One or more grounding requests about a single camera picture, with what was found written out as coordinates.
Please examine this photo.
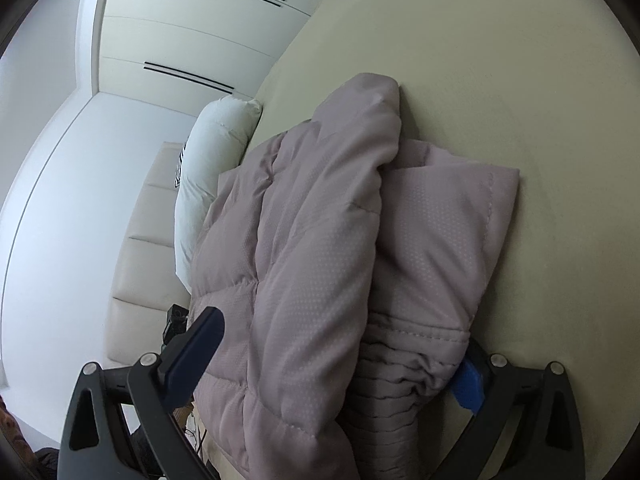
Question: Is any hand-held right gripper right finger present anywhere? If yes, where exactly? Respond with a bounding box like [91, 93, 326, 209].
[430, 337, 586, 480]

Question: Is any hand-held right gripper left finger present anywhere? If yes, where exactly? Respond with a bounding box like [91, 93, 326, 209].
[57, 306, 226, 480]

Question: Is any mauve puffer jacket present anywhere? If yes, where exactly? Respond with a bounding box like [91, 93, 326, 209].
[190, 72, 522, 480]

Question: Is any small black bedside device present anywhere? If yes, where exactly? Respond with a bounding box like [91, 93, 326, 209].
[162, 304, 189, 347]

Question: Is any beige padded headboard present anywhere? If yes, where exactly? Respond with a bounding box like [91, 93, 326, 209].
[102, 141, 195, 377]

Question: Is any black white striped pillow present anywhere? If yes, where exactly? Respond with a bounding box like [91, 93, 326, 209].
[173, 140, 189, 189]

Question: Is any person's dark patterned clothing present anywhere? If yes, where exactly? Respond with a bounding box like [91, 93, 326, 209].
[0, 394, 62, 480]

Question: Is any bed with beige sheet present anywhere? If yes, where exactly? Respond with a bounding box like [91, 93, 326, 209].
[200, 0, 640, 480]

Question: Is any white wardrobe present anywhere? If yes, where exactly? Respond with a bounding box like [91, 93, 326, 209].
[92, 0, 352, 100]

